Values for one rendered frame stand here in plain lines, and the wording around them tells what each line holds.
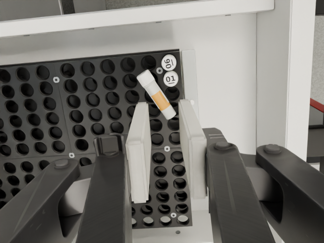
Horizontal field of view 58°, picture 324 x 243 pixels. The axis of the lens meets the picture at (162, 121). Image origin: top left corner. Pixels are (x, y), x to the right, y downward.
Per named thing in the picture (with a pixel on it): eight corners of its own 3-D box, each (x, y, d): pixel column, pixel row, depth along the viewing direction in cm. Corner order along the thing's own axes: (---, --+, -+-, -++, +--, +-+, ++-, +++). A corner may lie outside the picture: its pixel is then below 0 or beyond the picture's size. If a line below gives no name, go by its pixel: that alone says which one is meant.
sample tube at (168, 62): (174, 49, 28) (174, 54, 24) (177, 62, 28) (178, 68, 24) (162, 53, 28) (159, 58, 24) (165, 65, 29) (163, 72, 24)
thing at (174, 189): (179, 50, 25) (179, 51, 25) (192, 222, 31) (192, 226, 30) (158, 52, 25) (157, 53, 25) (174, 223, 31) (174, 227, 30)
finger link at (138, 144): (148, 203, 13) (131, 204, 13) (151, 144, 20) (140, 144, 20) (142, 141, 12) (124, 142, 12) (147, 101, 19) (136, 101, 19)
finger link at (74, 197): (127, 213, 11) (50, 218, 11) (136, 157, 16) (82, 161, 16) (123, 179, 11) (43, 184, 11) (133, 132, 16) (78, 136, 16)
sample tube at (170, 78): (179, 76, 29) (179, 85, 24) (166, 79, 29) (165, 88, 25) (176, 64, 28) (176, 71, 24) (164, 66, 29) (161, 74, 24)
